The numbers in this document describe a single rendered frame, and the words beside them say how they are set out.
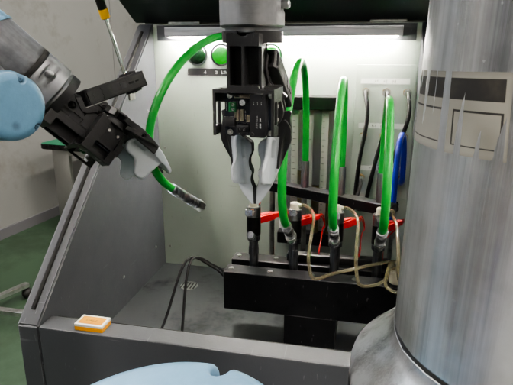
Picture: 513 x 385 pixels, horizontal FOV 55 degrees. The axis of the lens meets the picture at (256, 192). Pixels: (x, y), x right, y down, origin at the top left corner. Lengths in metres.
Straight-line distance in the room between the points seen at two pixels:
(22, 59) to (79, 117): 0.11
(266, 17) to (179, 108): 0.73
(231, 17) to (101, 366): 0.60
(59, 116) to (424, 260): 0.66
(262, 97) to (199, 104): 0.70
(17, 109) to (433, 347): 0.51
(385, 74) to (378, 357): 1.01
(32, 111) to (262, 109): 0.25
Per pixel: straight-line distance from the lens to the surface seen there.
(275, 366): 0.79
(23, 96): 0.60
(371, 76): 1.17
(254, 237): 0.96
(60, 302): 0.97
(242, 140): 0.63
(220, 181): 1.27
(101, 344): 0.88
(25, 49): 0.76
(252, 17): 0.57
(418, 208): 0.16
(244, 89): 0.56
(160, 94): 0.84
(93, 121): 0.79
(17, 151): 4.29
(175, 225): 1.35
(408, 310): 0.18
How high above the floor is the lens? 1.39
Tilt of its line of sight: 16 degrees down
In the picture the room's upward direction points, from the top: straight up
